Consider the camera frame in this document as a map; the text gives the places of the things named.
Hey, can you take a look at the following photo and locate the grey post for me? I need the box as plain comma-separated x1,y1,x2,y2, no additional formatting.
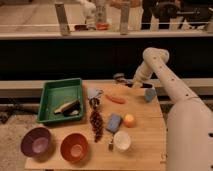
120,1,130,35
55,3,70,36

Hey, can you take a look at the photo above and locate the blue plastic cup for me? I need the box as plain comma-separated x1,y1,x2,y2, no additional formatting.
144,88,156,102

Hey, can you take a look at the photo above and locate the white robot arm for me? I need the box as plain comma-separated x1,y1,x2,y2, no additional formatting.
114,47,213,171

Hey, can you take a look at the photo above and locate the orange ball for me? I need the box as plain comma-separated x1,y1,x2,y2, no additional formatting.
123,114,136,128

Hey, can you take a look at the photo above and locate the dark grape bunch toy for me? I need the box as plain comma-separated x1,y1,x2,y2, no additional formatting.
90,111,103,142

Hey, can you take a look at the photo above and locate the orange carrot toy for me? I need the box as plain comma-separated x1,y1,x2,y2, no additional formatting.
105,94,126,104

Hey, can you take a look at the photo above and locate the right grey post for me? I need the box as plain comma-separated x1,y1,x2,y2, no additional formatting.
120,1,130,35

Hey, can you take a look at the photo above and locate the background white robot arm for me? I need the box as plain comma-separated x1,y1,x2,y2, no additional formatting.
79,0,109,30

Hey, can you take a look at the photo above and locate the purple bowl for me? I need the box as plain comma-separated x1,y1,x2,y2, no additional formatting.
20,127,52,157

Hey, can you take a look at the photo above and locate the blue white cloth item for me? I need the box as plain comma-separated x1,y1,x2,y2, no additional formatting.
87,88,103,109

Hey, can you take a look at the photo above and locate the orange bowl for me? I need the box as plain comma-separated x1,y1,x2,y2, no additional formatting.
60,133,89,163

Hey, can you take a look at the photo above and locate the blue sponge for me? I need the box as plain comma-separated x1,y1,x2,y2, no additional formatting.
106,114,122,133

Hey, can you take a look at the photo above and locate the eggplant slice toy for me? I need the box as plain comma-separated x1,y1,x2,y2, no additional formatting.
54,100,80,116

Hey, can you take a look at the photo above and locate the green plastic tray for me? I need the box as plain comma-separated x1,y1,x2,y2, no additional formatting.
37,78,84,124

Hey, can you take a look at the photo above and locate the white cup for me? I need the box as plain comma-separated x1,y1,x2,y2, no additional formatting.
113,131,131,152

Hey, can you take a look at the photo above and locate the left grey post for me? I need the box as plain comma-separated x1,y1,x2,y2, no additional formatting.
55,3,70,36

